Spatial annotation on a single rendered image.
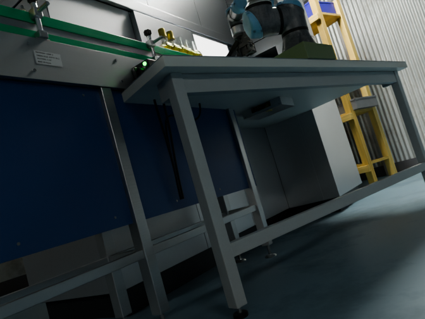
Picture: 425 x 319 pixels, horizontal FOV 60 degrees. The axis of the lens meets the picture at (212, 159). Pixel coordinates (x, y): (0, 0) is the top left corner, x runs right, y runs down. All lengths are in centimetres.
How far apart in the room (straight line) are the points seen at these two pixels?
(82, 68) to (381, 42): 400
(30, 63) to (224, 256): 72
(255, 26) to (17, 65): 96
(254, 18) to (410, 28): 320
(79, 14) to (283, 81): 90
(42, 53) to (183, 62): 38
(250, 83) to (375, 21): 365
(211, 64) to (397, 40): 372
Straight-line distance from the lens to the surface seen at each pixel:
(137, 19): 199
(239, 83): 127
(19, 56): 109
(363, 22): 492
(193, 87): 113
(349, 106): 381
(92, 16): 182
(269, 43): 283
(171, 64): 106
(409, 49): 467
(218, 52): 253
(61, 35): 123
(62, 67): 114
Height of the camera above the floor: 34
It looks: 5 degrees up
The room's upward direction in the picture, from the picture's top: 16 degrees counter-clockwise
